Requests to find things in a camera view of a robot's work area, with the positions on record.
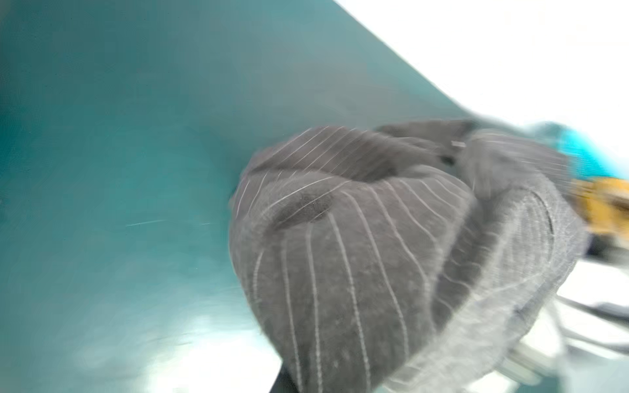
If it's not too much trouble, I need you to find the teal plastic basket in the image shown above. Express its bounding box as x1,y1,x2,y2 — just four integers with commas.
530,122,628,180

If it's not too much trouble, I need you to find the dark grey pinstripe shirt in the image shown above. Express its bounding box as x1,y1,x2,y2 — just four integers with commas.
229,121,589,392

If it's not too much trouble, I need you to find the yellow patterned cloth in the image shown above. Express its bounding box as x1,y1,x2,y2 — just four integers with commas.
572,177,628,240

